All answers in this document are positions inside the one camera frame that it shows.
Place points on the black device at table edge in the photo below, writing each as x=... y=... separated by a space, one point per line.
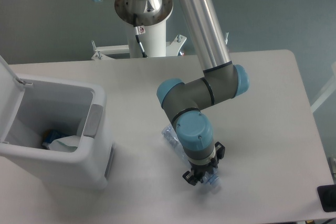
x=327 y=197

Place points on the blue and yellow carton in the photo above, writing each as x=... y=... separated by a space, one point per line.
x=51 y=135

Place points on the white plastic trash can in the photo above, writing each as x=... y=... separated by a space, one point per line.
x=73 y=108

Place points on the white paper wrapper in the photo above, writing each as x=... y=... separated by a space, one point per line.
x=65 y=144

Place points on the clear plastic water bottle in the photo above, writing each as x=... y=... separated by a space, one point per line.
x=210 y=181

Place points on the white trash can lid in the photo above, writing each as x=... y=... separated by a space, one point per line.
x=12 y=91

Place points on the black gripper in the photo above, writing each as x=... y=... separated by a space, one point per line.
x=201 y=166

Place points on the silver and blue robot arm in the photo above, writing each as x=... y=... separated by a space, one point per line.
x=222 y=80

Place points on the white frame at right edge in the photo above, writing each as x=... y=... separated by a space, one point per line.
x=327 y=90

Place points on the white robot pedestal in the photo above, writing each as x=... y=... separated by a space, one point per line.
x=145 y=25

